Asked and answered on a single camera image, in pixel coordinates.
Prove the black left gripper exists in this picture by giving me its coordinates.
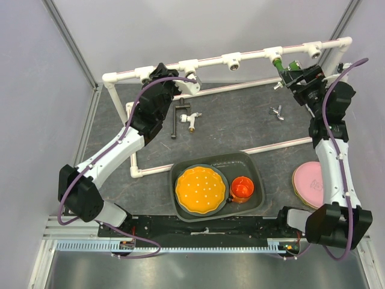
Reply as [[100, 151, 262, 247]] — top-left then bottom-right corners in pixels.
[[151, 64, 189, 122]]

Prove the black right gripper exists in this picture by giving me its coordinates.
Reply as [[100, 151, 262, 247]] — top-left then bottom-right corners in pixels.
[[281, 64, 331, 117]]

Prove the green plastic water faucet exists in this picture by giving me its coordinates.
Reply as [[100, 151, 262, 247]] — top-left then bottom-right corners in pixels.
[[272, 58, 301, 90]]

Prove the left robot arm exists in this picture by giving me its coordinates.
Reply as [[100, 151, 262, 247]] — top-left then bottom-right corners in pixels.
[[58, 63, 180, 237]]

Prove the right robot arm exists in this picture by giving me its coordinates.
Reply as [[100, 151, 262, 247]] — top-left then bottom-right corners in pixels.
[[275, 65, 373, 249]]

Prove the dark bronze faucet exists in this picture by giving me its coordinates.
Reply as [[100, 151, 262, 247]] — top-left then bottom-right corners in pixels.
[[171, 98, 191, 140]]

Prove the chrome metal faucet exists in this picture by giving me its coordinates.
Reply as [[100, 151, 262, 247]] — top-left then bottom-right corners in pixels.
[[269, 105, 285, 121]]

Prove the white plastic faucet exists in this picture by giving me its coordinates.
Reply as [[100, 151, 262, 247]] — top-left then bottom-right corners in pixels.
[[179, 113, 202, 132]]

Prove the green plate under pink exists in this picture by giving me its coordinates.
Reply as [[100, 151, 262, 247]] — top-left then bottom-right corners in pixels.
[[292, 178, 322, 209]]

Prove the dark grey plastic tray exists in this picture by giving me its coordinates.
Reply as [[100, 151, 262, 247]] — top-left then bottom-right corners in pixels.
[[169, 152, 265, 223]]

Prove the grey plate under yellow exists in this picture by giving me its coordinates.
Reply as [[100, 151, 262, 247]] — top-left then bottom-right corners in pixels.
[[174, 164, 232, 217]]

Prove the yellow dotted plate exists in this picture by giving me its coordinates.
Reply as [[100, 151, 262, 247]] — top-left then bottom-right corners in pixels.
[[174, 166, 227, 216]]

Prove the orange mug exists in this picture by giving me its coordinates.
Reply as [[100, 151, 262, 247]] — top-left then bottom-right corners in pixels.
[[226, 176, 254, 204]]

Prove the white PVC pipe frame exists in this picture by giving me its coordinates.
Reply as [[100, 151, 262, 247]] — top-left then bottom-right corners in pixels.
[[101, 36, 353, 179]]

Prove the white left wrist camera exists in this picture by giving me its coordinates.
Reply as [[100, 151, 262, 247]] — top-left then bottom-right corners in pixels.
[[174, 72, 202, 95]]

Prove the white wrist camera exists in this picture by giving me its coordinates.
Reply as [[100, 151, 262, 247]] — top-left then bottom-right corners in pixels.
[[174, 72, 202, 95], [324, 63, 352, 85]]

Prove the aluminium frame post right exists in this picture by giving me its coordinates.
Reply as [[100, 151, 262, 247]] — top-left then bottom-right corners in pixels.
[[317, 0, 363, 76]]

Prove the aluminium frame post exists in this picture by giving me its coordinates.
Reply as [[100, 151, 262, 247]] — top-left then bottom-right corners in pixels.
[[317, 0, 363, 76], [42, 0, 99, 90]]

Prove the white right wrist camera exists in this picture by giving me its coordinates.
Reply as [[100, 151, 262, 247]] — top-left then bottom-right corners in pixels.
[[324, 63, 352, 85]]

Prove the aluminium frame post left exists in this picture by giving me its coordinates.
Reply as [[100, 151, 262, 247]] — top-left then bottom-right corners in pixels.
[[42, 0, 99, 90]]

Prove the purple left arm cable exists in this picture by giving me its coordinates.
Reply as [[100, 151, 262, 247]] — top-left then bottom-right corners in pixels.
[[58, 75, 198, 259]]

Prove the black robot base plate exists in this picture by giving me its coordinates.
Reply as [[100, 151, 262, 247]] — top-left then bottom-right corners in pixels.
[[117, 215, 303, 240]]

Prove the light blue cable duct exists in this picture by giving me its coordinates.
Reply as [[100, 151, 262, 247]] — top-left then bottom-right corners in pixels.
[[56, 240, 286, 253]]

